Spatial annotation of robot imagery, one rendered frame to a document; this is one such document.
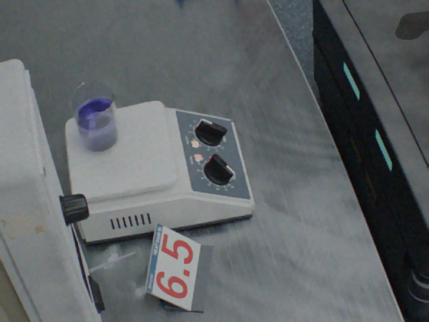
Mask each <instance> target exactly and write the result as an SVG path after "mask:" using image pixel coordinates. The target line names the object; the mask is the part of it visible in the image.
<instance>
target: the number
mask: <svg viewBox="0 0 429 322"><path fill-rule="evenodd" d="M195 249H196V244H194V243H192V242H190V241H187V240H185V239H183V238H181V237H180V236H179V235H177V234H175V233H173V232H171V231H169V230H167V229H165V228H163V230H162V237H161V242H160V246H159V257H158V262H157V266H156V273H155V281H154V285H153V289H152V291H154V292H156V293H157V294H160V295H162V296H164V297H167V298H168V299H170V300H172V301H177V302H179V303H180V304H183V305H185V306H187V303H188V290H189V286H190V280H191V276H192V267H193V263H194V258H195Z"/></svg>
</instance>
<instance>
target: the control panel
mask: <svg viewBox="0 0 429 322"><path fill-rule="evenodd" d="M176 116H177V121H178V127H179V131H180V135H181V138H182V146H183V150H184V154H185V161H186V165H187V169H188V175H189V179H190V184H191V188H192V191H194V192H203V193H207V194H213V195H218V196H228V197H233V198H239V199H251V195H250V192H249V188H248V185H247V179H246V176H245V173H244V167H243V164H242V160H241V158H240V154H239V152H238V148H237V143H236V139H235V135H234V130H233V127H232V124H231V121H228V120H225V119H220V118H216V117H209V116H205V115H201V114H196V113H188V112H184V111H180V110H176ZM203 118H206V119H208V120H209V121H211V122H213V123H216V124H217V125H220V126H223V127H225V128H226V129H227V130H228V131H227V133H226V134H225V136H224V138H223V139H222V141H221V143H219V144H218V145H217V146H208V145H206V144H204V143H203V142H202V141H201V140H200V139H199V138H197V136H196V134H195V128H196V126H197V125H198V123H199V122H201V119H203ZM193 140H196V142H197V143H198V146H193V145H192V142H193ZM214 153H216V154H218V155H219V156H220V157H221V158H222V159H223V160H224V161H225V162H226V163H227V164H228V165H229V166H230V167H231V168H232V169H233V170H234V171H235V175H234V177H233V178H232V179H231V181H230V182H229V183H228V184H227V185H225V186H219V185H216V184H214V183H213V182H211V180H210V179H209V178H208V177H207V176H206V175H205V165H206V164H207V163H208V161H209V159H210V158H211V156H212V155H213V154H214ZM197 154H198V155H200V156H202V160H198V159H196V158H195V155H197Z"/></svg>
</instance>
